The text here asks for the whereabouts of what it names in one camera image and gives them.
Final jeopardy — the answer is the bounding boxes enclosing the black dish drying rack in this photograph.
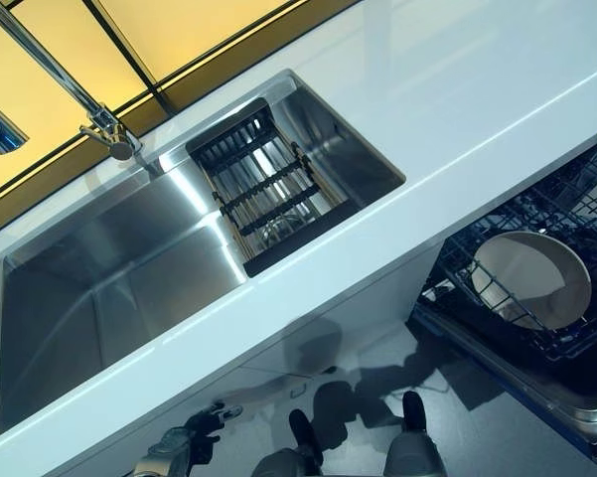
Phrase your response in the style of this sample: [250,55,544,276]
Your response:
[185,97,347,279]

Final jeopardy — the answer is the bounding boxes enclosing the white cabinet door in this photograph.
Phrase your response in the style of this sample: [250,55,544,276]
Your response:
[237,238,446,374]

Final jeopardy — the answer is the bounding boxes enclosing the robot left leg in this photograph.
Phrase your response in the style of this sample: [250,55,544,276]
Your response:
[250,407,325,477]

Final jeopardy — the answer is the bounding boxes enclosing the cream plate with grey rim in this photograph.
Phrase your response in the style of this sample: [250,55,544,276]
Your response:
[469,231,593,332]

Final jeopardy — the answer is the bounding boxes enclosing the stainless steel sink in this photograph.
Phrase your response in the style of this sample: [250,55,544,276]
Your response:
[0,69,407,441]

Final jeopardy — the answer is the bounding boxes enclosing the wire dishwasher rack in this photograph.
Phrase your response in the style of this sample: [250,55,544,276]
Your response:
[416,148,597,364]

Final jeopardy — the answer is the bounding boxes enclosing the robot right leg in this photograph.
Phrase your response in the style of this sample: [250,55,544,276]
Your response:
[384,391,448,477]

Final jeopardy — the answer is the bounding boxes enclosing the robot leg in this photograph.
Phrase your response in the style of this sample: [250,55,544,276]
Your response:
[250,407,325,477]
[384,391,448,477]

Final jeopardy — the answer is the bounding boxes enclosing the chrome kitchen faucet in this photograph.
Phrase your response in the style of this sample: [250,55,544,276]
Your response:
[0,0,161,178]

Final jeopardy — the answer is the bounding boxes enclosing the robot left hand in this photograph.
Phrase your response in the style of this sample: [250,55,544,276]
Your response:
[180,400,244,442]

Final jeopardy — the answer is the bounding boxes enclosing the yellow window with dark frame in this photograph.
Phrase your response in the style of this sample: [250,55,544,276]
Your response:
[0,0,309,235]

